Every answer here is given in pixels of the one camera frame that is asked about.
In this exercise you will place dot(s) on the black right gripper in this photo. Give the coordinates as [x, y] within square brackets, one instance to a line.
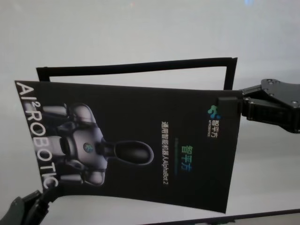
[283, 93]

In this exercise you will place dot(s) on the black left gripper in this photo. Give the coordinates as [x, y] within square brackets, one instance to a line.
[16, 213]

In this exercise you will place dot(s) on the black robot poster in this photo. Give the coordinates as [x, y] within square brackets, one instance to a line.
[140, 117]

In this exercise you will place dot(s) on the short black tape strip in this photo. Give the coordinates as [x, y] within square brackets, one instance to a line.
[43, 76]
[229, 77]

